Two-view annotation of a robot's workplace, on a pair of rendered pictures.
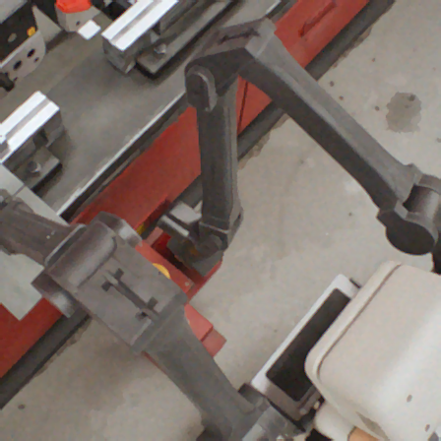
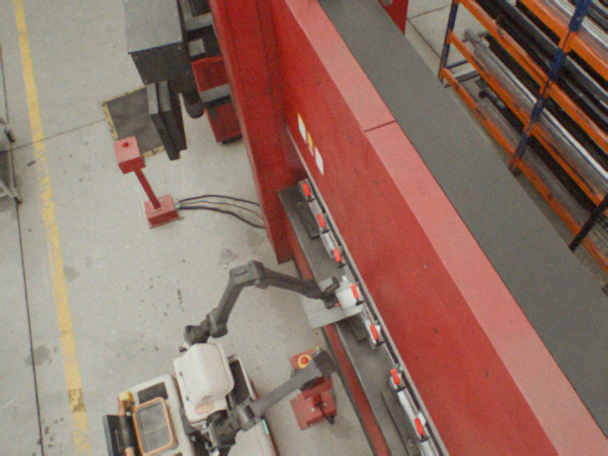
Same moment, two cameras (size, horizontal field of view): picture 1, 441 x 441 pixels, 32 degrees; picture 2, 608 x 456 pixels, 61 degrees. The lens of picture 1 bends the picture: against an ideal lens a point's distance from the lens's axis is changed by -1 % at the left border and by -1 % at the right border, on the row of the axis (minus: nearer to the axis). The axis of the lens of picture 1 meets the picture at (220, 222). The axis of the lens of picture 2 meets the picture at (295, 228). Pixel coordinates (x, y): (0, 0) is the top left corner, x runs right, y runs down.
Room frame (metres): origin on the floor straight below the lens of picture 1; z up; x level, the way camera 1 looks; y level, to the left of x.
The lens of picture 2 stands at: (1.02, -0.43, 3.36)
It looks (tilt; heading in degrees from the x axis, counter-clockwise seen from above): 58 degrees down; 136
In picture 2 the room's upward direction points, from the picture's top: 9 degrees counter-clockwise
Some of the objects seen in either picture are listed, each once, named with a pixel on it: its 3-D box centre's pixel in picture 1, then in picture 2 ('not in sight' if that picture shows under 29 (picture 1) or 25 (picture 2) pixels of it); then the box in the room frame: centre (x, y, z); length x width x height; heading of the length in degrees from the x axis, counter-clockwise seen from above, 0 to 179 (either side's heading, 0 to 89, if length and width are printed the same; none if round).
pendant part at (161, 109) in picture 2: not in sight; (166, 107); (-0.91, 0.65, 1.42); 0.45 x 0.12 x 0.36; 141
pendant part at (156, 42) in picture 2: not in sight; (176, 82); (-0.89, 0.74, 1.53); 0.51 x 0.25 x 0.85; 141
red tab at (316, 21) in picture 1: (323, 15); not in sight; (1.23, -0.18, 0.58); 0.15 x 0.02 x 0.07; 148
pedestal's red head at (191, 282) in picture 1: (163, 264); (310, 371); (0.43, 0.10, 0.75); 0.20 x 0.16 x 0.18; 149
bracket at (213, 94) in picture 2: not in sight; (228, 111); (-0.80, 0.96, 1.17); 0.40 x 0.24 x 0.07; 148
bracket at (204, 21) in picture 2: not in sight; (210, 43); (-0.80, 0.96, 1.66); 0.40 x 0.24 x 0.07; 148
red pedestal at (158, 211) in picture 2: not in sight; (145, 184); (-1.47, 0.55, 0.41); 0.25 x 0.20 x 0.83; 58
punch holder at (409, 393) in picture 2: not in sight; (417, 389); (0.93, 0.20, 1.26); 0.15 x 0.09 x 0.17; 148
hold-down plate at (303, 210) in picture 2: not in sight; (306, 216); (-0.10, 0.77, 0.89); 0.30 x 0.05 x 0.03; 148
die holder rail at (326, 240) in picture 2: not in sight; (318, 217); (-0.02, 0.79, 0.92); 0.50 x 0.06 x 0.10; 148
